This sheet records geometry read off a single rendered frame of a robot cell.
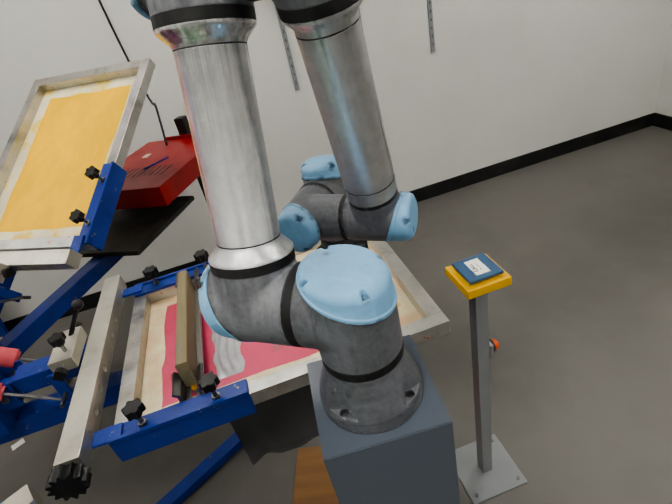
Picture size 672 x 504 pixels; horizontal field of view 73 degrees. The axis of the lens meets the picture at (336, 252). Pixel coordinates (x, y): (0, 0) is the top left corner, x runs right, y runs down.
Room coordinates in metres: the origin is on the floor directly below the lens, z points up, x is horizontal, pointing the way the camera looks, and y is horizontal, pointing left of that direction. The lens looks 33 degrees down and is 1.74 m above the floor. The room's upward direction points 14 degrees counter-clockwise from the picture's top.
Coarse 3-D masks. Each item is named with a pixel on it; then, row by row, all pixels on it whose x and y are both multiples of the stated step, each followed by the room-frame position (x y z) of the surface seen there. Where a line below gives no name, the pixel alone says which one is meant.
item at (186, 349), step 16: (192, 288) 1.14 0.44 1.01; (192, 304) 1.05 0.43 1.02; (176, 320) 0.94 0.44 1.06; (192, 320) 0.97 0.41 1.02; (176, 336) 0.87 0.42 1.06; (192, 336) 0.90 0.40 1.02; (176, 352) 0.81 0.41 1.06; (192, 352) 0.84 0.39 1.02; (176, 368) 0.77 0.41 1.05; (192, 368) 0.78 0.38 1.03; (192, 384) 0.77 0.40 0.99
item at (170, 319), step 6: (168, 306) 1.16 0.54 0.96; (174, 306) 1.15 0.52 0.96; (168, 312) 1.13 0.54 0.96; (174, 312) 1.12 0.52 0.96; (168, 318) 1.10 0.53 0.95; (174, 318) 1.09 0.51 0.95; (168, 324) 1.07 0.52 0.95; (174, 324) 1.06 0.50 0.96; (204, 324) 1.03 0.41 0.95; (168, 330) 1.04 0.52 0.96; (174, 330) 1.03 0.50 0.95; (204, 330) 1.00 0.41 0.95; (210, 330) 1.00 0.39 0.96; (168, 336) 1.01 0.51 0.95; (174, 336) 1.01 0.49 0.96; (204, 336) 0.98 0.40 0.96; (168, 342) 0.99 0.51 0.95; (174, 342) 0.98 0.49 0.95; (168, 348) 0.96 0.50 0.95
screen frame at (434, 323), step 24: (168, 288) 1.21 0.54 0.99; (408, 288) 0.93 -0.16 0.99; (144, 312) 1.11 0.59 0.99; (432, 312) 0.82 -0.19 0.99; (144, 336) 1.02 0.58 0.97; (432, 336) 0.77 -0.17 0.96; (144, 360) 0.93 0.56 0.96; (312, 360) 0.76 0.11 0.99; (264, 384) 0.72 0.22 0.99; (288, 384) 0.72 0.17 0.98; (120, 408) 0.75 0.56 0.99
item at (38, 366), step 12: (84, 348) 0.94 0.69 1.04; (36, 360) 0.94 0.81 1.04; (48, 360) 0.92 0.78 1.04; (24, 372) 0.90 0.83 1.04; (36, 372) 0.89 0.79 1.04; (48, 372) 0.89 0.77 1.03; (72, 372) 0.90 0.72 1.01; (24, 384) 0.88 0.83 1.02; (36, 384) 0.88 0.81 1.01; (48, 384) 0.89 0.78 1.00
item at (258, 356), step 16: (208, 336) 0.97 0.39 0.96; (208, 352) 0.91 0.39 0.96; (256, 352) 0.87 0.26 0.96; (272, 352) 0.85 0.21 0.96; (288, 352) 0.84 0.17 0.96; (304, 352) 0.82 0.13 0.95; (208, 368) 0.85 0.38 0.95; (256, 368) 0.81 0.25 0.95; (224, 384) 0.78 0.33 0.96; (176, 400) 0.77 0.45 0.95
